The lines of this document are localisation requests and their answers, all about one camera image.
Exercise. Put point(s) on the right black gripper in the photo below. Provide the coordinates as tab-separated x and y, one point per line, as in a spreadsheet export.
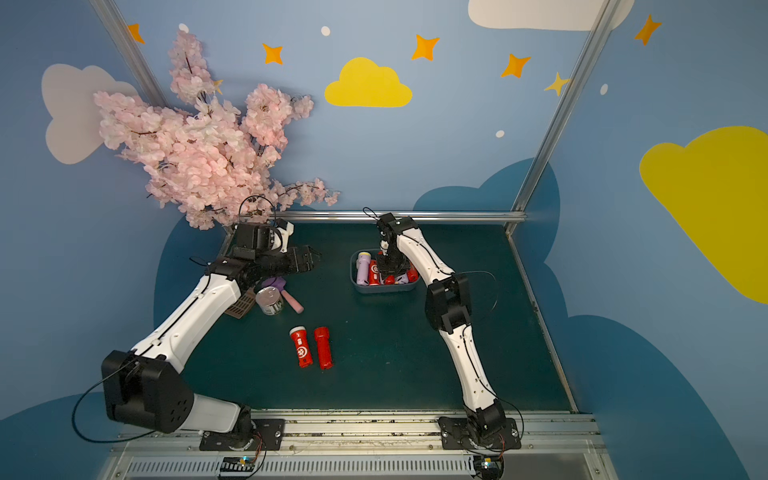
390	260

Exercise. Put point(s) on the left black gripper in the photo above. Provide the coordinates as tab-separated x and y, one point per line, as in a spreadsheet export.
295	260

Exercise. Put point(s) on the red flashlight slanted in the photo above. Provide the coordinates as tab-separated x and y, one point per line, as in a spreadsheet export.
412	274

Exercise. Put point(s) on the blue-grey plastic storage box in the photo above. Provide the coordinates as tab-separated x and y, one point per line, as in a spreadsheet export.
401	282

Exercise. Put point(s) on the purple flashlight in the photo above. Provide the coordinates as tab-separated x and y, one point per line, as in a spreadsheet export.
363	268

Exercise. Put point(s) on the red flashlight white head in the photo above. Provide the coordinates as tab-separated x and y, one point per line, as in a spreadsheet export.
300	340

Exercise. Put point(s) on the red flashlight white logo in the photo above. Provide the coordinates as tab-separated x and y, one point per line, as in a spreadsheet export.
374	277

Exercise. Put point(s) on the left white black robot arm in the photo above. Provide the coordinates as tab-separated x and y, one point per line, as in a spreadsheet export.
144	387

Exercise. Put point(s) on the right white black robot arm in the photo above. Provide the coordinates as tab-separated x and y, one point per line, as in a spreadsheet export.
448	309

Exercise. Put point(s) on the brown slotted litter scoop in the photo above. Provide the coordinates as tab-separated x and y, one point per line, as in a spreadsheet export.
243	305

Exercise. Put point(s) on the metal tin can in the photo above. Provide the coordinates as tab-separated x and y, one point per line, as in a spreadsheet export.
269	300

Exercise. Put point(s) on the pink cherry blossom tree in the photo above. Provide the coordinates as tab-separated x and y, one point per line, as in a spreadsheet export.
214	162

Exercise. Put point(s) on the left control circuit board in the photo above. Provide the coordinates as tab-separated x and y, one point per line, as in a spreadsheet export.
238	467

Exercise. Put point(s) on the control circuit board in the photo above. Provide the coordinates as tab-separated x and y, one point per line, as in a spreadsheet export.
487	467
238	467

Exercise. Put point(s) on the right control circuit board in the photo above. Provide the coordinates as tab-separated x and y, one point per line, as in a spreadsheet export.
487	467

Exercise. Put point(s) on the purple spatula pink handle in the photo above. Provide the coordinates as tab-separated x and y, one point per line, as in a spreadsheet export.
280	284

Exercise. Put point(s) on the horizontal aluminium frame rail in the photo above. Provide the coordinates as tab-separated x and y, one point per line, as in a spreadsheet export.
421	217

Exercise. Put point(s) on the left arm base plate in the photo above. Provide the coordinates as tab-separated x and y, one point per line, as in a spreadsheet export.
255	434

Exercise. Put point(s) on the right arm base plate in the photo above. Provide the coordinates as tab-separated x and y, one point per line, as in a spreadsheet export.
459	434

